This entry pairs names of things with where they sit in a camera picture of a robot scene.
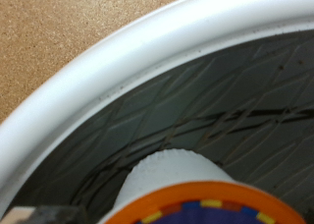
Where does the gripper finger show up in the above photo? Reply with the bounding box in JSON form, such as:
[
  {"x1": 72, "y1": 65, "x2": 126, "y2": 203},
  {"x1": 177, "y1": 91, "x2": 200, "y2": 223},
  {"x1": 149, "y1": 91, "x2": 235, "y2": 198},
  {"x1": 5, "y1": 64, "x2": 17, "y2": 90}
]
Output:
[{"x1": 0, "y1": 203, "x2": 88, "y2": 224}]

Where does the K-cup pod with orange lid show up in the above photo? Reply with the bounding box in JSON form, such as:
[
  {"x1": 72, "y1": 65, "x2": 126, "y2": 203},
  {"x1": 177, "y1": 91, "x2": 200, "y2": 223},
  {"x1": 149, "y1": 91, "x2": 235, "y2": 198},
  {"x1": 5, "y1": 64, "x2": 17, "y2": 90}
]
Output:
[{"x1": 97, "y1": 148, "x2": 308, "y2": 224}]

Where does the white two-tier turntable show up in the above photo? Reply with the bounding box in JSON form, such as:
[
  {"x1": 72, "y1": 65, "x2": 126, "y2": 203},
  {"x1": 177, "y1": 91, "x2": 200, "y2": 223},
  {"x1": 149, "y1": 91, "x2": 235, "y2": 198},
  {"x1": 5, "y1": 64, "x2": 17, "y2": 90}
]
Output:
[{"x1": 0, "y1": 0, "x2": 314, "y2": 224}]

